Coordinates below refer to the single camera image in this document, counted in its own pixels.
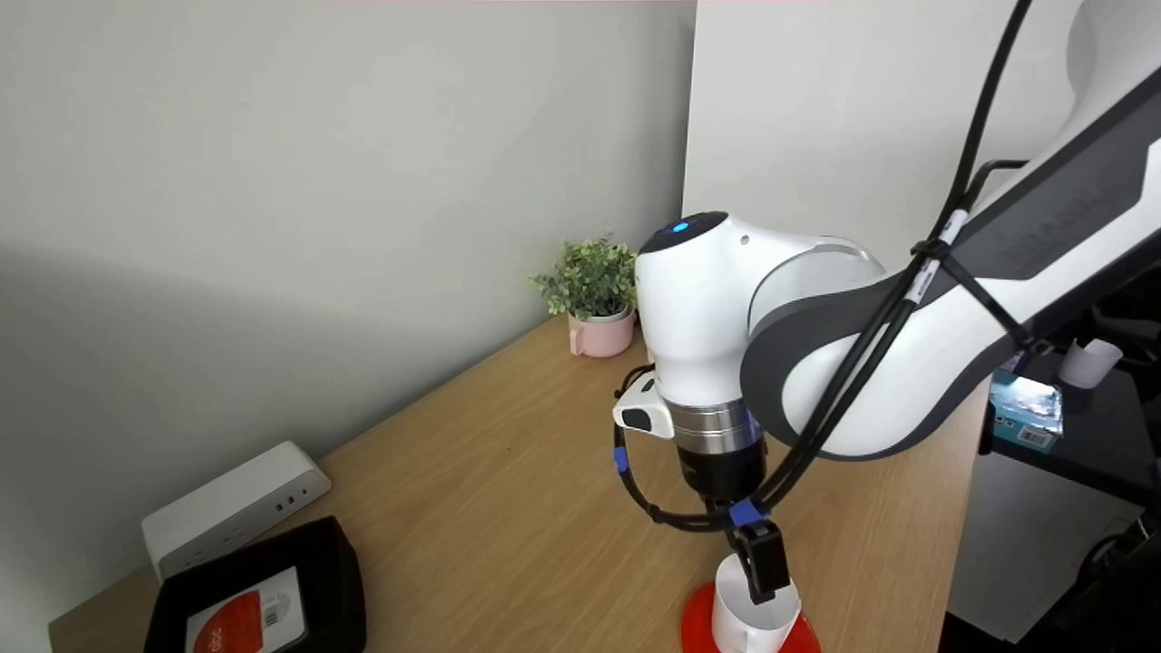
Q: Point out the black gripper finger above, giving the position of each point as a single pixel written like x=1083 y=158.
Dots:
x=765 y=560

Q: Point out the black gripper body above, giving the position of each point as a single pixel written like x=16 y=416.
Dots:
x=725 y=476

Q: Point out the white plastic mug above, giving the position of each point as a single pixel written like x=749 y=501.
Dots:
x=735 y=594

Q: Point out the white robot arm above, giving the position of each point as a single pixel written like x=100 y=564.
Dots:
x=781 y=350

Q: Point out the red side plate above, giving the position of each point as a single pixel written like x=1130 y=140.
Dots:
x=709 y=624

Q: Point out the potted green plant pink pot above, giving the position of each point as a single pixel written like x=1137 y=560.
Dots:
x=592 y=291

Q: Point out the blue tissue box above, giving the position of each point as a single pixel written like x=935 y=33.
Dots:
x=1029 y=413

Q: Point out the black side desk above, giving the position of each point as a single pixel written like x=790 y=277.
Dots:
x=1104 y=436

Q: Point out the white cup on side desk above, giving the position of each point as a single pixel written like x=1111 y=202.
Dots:
x=1089 y=365

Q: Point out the black tray with red card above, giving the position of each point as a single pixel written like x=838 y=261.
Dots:
x=295 y=594

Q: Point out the white rectangular box device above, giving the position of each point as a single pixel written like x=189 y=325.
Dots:
x=234 y=508

